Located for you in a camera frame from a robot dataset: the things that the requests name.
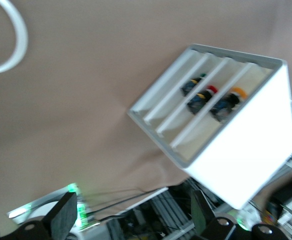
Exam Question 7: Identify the green capped black marker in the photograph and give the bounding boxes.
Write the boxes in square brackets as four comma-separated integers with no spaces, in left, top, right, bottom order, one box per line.
[180,72,208,97]

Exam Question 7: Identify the red capped black marker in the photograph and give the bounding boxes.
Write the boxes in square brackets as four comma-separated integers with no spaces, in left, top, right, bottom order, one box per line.
[187,84,218,115]

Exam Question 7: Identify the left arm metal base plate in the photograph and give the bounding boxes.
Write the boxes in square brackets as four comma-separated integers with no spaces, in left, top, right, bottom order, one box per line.
[7,192,99,235]

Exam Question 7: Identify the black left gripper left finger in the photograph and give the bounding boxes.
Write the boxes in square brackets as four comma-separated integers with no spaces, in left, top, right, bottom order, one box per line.
[10,191,78,240]

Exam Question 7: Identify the white curved plastic arc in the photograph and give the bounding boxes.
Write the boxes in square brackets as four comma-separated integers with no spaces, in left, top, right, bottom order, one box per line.
[0,0,29,75]

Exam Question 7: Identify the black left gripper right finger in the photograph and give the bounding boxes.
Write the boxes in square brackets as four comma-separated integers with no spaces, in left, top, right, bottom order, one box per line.
[190,189,237,240]

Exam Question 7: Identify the black cable behind cabinet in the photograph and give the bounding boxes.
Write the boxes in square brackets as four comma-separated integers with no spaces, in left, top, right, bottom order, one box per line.
[80,187,169,216]

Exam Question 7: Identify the orange-capped push button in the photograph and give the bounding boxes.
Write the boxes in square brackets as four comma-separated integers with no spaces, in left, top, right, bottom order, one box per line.
[209,86,248,123]

